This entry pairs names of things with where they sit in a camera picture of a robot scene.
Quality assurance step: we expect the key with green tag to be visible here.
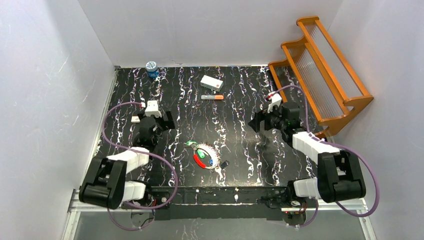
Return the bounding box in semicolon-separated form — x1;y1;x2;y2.
196;148;207;160
186;141;198;146

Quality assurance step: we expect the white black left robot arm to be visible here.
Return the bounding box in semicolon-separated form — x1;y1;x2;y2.
78;111;175;209

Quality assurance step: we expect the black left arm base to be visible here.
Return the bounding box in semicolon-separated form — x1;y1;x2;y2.
120;185;174;210

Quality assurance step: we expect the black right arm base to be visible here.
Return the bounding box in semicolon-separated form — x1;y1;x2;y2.
257;189;319;229

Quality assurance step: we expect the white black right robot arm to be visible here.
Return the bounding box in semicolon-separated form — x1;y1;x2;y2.
248;102;367;203

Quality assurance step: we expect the small white eraser block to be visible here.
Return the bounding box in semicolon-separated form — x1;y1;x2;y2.
131;115;140;124

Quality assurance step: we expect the orange wooden tiered rack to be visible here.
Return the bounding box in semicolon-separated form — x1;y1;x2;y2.
268;16;374;138

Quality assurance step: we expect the blue jar with white lid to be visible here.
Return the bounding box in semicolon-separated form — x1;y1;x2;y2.
145;61;160;79

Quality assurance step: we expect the white orange marker pen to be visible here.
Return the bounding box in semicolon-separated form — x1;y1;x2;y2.
200;95;224;100

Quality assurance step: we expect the key with black tag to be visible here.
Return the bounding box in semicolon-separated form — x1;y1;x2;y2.
220;160;230;169

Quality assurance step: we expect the white green small box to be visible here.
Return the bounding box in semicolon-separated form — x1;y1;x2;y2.
200;75;224;92

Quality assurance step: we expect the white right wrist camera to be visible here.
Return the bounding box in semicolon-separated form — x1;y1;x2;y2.
266;92;282;113

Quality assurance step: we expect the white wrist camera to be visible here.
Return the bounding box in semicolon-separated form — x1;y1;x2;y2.
144;100;162;118
266;92;282;113

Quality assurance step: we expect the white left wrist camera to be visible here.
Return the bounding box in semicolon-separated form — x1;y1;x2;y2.
144;100;162;118

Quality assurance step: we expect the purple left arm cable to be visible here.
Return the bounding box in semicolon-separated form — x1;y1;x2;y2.
101;101;179;232

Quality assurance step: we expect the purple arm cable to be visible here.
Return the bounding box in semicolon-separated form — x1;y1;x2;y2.
264;84;381;228
101;101;179;232

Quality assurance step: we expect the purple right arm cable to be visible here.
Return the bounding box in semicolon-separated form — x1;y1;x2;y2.
264;84;381;228

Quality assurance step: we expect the aluminium frame rail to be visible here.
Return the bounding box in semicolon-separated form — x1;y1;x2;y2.
68;186;368;212

